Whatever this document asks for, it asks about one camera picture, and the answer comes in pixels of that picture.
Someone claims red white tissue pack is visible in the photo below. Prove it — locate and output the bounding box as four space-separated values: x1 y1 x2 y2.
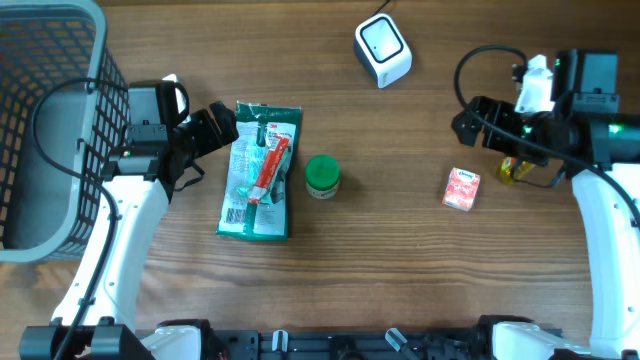
442 167 481 211

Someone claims yellow liquid bottle silver cap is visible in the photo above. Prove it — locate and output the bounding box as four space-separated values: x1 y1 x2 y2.
496 157 536 185

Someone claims clear teal wipes packet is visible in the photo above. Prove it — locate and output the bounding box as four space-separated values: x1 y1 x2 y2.
236 135 275 202

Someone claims green lid chicken jar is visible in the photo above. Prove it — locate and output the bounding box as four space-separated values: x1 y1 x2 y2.
305 154 341 199

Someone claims green 3M gloves package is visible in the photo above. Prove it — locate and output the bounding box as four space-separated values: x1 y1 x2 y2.
216 102 302 241

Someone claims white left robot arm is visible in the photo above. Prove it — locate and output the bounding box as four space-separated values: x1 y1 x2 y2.
19 80 239 359

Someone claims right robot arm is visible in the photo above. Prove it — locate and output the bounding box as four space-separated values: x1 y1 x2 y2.
451 44 639 359

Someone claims white barcode scanner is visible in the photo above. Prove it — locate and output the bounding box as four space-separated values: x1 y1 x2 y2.
353 13 413 89

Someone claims grey plastic shopping basket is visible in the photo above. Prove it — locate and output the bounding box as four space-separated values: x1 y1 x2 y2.
1 1 129 263

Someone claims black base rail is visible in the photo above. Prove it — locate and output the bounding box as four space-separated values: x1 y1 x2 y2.
206 328 492 360

